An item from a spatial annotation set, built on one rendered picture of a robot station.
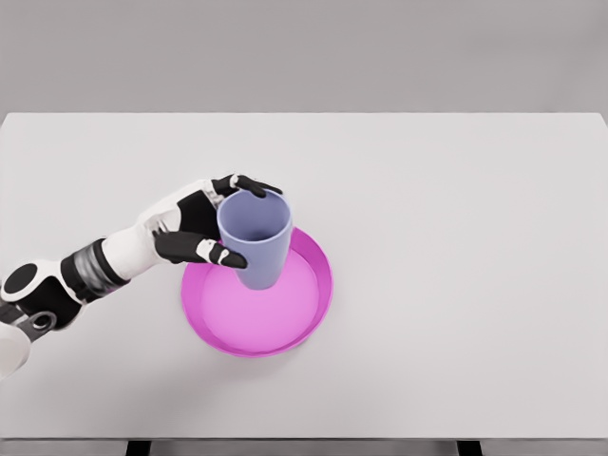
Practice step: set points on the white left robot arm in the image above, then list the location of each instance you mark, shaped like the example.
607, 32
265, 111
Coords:
85, 271

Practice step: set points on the pink round plate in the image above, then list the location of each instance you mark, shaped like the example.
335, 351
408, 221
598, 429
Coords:
266, 313

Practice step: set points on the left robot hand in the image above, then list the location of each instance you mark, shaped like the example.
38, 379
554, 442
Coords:
190, 216

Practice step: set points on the lavender plastic cup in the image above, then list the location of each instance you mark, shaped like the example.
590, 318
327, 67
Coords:
259, 247

